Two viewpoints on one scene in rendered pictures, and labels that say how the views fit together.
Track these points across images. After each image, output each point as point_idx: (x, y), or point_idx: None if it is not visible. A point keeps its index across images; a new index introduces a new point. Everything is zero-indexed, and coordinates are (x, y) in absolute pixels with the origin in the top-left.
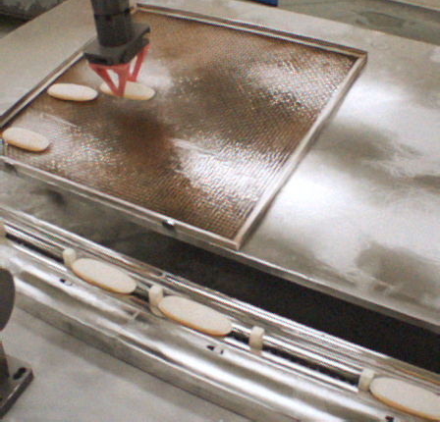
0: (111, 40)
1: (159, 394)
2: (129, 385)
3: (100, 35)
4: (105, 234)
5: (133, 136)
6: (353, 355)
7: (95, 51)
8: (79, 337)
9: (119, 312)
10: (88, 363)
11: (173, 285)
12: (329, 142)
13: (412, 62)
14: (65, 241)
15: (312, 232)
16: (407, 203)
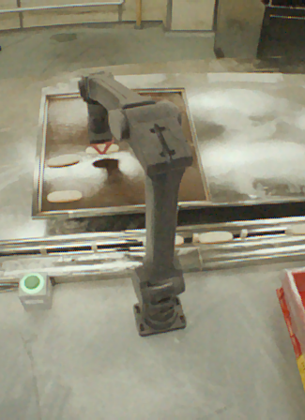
0: (103, 129)
1: (226, 275)
2: (213, 278)
3: (97, 128)
4: (134, 222)
5: (119, 172)
6: (276, 223)
7: (98, 138)
8: None
9: (191, 252)
10: (191, 280)
11: (195, 230)
12: (204, 140)
13: (204, 85)
14: (131, 235)
15: (230, 183)
16: (251, 155)
